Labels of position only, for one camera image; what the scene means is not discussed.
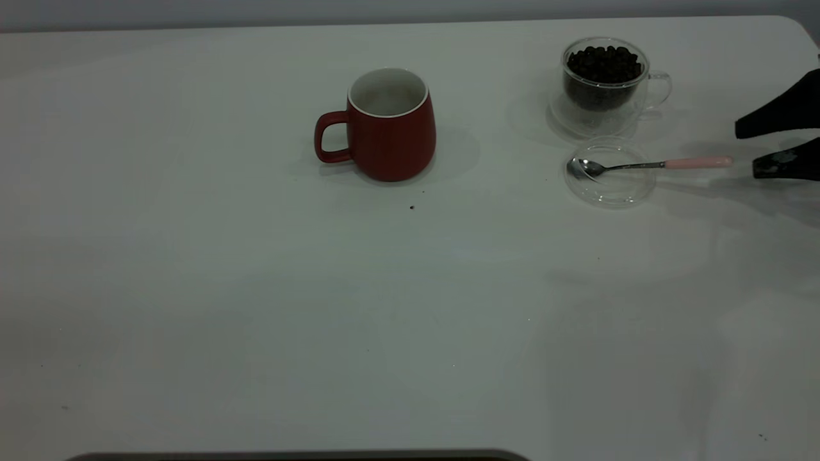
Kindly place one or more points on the clear double-wall glass cup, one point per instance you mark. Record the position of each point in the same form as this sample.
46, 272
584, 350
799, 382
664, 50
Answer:
576, 123

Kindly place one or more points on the clear round glass lid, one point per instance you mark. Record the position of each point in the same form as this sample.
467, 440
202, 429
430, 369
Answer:
608, 193

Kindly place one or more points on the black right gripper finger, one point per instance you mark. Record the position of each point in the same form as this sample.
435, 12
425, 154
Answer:
794, 109
794, 163

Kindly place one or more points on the red ceramic mug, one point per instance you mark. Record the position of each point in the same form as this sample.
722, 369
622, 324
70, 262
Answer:
394, 147

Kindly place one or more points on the dark coffee beans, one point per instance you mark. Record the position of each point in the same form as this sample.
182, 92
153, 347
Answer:
602, 67

